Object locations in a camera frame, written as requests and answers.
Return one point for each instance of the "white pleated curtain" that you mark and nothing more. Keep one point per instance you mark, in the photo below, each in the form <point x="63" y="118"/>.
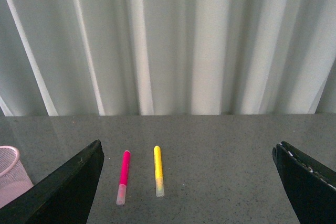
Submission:
<point x="163" y="57"/>

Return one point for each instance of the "pink marker pen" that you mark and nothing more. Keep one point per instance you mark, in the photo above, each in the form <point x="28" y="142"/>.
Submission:
<point x="123" y="182"/>

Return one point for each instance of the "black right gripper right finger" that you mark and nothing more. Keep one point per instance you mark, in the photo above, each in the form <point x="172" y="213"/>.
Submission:
<point x="309" y="185"/>

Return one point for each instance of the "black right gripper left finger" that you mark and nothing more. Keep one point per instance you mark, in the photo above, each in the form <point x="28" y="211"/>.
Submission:
<point x="64" y="196"/>

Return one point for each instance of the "yellow marker pen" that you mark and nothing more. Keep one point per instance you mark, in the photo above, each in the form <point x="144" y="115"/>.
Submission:
<point x="159" y="181"/>

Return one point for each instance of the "pink mesh pen cup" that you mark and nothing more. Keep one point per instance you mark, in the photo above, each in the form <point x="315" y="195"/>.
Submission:
<point x="14" y="178"/>

